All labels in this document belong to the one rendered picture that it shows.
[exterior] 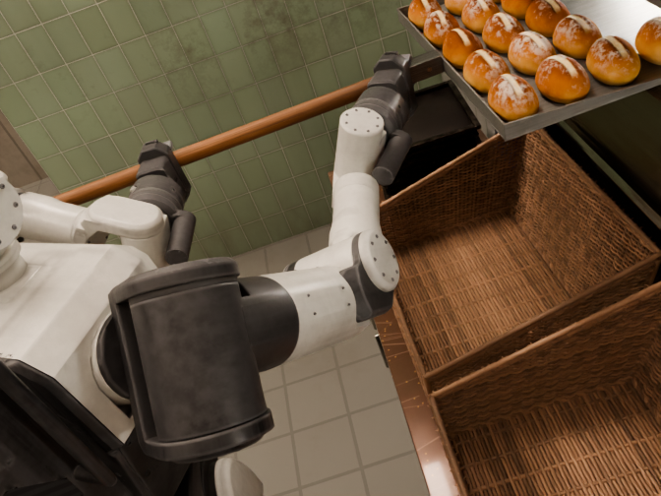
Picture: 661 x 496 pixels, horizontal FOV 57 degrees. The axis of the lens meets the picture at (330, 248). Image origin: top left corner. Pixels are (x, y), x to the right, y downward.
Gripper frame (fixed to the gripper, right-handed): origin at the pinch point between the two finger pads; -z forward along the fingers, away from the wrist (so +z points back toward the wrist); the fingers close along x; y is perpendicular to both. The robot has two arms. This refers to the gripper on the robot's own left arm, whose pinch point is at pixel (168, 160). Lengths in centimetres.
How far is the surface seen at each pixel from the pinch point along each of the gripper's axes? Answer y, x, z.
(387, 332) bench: 26, 62, -4
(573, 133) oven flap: 74, 25, -12
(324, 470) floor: -8, 120, -5
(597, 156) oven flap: 76, 26, -2
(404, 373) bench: 29, 62, 9
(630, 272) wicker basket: 74, 37, 17
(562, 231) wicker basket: 71, 51, -12
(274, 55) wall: 3, 36, -125
